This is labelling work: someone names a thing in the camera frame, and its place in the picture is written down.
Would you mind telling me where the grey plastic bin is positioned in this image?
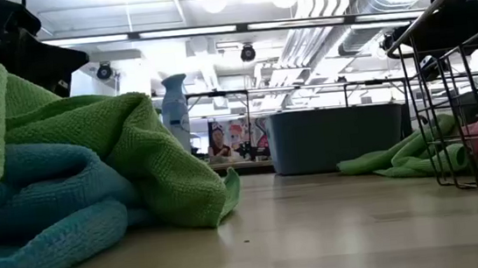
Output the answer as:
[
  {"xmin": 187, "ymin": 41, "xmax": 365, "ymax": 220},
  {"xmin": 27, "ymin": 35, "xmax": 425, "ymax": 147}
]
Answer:
[{"xmin": 263, "ymin": 99, "xmax": 409, "ymax": 180}]

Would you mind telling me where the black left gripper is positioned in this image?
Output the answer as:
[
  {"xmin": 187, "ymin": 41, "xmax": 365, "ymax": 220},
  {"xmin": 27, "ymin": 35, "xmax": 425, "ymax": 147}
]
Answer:
[{"xmin": 0, "ymin": 16, "xmax": 94, "ymax": 104}]

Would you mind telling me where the blue microfiber towel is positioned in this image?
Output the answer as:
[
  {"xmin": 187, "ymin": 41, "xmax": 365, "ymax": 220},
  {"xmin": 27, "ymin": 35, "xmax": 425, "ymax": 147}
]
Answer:
[{"xmin": 0, "ymin": 131, "xmax": 156, "ymax": 268}]

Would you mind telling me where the colourful wall mural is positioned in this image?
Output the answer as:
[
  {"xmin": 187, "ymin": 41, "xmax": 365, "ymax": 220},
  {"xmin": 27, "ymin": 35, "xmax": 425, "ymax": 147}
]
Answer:
[{"xmin": 206, "ymin": 114, "xmax": 273, "ymax": 165}]

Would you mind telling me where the green microfiber towel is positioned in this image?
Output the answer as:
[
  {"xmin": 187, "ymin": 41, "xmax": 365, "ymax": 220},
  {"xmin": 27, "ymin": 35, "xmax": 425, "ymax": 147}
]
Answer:
[
  {"xmin": 0, "ymin": 0, "xmax": 245, "ymax": 250},
  {"xmin": 333, "ymin": 111, "xmax": 472, "ymax": 186}
]

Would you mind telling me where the black round ceiling camera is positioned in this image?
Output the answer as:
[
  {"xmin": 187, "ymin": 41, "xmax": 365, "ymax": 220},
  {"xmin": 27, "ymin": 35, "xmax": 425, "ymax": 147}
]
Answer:
[
  {"xmin": 95, "ymin": 61, "xmax": 114, "ymax": 81},
  {"xmin": 238, "ymin": 42, "xmax": 257, "ymax": 63},
  {"xmin": 377, "ymin": 25, "xmax": 411, "ymax": 53}
]

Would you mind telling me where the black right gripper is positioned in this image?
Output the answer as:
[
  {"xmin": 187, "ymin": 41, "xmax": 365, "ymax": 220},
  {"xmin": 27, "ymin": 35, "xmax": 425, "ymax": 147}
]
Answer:
[{"xmin": 389, "ymin": 0, "xmax": 478, "ymax": 53}]

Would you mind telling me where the black wire basket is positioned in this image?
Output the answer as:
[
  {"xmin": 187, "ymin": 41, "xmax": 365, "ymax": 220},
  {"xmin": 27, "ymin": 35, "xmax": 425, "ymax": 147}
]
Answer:
[{"xmin": 381, "ymin": 0, "xmax": 478, "ymax": 211}]

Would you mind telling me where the long ceiling light bar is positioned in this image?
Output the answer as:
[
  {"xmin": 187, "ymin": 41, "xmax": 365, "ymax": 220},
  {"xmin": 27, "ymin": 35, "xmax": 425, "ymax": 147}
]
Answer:
[{"xmin": 40, "ymin": 3, "xmax": 426, "ymax": 55}]

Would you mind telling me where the light blue spray bottle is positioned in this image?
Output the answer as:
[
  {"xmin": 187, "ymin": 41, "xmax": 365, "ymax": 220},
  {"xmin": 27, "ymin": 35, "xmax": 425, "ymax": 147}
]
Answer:
[{"xmin": 157, "ymin": 72, "xmax": 195, "ymax": 156}]

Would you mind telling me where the person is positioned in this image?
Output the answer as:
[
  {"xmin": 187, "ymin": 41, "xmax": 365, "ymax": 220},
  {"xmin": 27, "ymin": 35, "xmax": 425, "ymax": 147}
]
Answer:
[{"xmin": 205, "ymin": 125, "xmax": 234, "ymax": 162}]

